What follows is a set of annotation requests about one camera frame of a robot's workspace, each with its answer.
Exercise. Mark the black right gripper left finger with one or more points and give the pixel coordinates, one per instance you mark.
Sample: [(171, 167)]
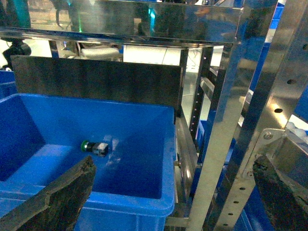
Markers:
[(57, 206)]

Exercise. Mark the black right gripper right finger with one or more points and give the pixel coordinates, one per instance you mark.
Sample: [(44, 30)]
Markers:
[(285, 201)]

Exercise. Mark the green push button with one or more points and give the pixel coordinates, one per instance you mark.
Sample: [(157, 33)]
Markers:
[(97, 148)]

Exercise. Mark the steel upper shelf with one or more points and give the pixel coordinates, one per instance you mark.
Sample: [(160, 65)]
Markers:
[(128, 21)]

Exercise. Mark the large blue target bin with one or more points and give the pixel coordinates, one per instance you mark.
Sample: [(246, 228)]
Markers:
[(133, 190)]

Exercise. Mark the black back panel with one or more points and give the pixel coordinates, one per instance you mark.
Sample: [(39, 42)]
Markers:
[(95, 79)]

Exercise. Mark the steel rack upright post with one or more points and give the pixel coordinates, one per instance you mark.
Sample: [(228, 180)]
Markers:
[(224, 177)]

